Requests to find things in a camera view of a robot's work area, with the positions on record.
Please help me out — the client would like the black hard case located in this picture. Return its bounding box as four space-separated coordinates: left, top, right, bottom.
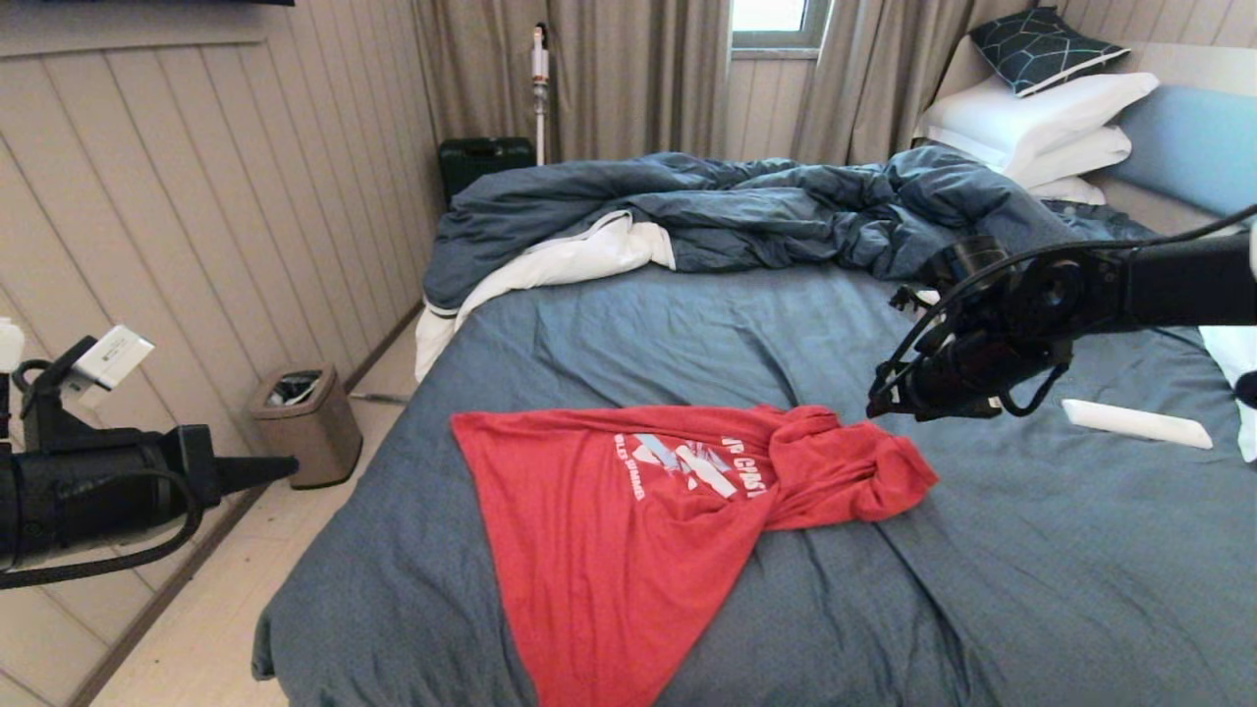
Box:
438 137 536 209

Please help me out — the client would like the narrow beige curtain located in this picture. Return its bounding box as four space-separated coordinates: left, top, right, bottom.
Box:
791 0 1037 168

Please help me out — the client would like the blue headboard cushion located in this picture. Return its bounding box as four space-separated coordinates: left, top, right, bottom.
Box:
1110 86 1257 219

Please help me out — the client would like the dark geometric patterned cushion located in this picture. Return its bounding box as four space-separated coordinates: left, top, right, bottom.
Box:
967 8 1130 99

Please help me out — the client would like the silver camera cable plug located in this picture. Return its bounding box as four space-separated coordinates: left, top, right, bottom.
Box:
74 326 155 394

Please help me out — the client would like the beige headboard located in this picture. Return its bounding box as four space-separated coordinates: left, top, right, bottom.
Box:
928 37 1257 242

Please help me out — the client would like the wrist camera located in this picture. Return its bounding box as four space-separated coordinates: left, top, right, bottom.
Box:
0 316 99 453
889 236 1012 320

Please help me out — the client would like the bronze trash bin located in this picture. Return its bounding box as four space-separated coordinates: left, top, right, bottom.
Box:
246 365 363 490

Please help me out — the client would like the dark blue duvet white lining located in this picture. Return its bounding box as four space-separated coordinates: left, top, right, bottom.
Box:
414 145 1113 382

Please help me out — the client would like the dark wall screen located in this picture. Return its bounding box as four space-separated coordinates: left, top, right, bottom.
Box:
39 0 296 8

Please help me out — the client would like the white stick vacuum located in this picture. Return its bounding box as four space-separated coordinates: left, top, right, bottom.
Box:
530 26 549 168

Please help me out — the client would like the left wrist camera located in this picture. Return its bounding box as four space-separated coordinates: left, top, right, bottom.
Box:
0 316 99 453

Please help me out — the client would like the red printed t-shirt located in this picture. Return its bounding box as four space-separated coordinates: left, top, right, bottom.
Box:
450 403 941 707

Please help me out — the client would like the medium white pillow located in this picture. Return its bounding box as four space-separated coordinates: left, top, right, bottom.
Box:
1002 127 1132 191

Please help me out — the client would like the large white pillow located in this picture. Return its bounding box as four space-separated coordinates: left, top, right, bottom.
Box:
913 74 1160 176

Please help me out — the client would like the flat white pillow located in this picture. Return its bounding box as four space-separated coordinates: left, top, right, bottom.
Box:
1026 179 1106 207

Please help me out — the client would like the long white remote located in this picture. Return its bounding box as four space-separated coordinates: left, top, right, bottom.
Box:
1061 398 1214 452

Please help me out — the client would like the wide beige curtain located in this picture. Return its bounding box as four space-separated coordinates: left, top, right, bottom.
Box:
410 0 733 166

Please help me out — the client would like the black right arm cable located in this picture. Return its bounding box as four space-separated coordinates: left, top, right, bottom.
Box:
869 204 1257 418

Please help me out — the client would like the white pillow at bed edge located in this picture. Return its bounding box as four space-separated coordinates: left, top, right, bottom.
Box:
1198 324 1257 464

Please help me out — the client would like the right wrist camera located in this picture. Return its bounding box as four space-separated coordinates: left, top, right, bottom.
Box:
889 236 1012 320

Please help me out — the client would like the window with grey frame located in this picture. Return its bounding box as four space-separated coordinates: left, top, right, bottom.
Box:
730 0 831 60

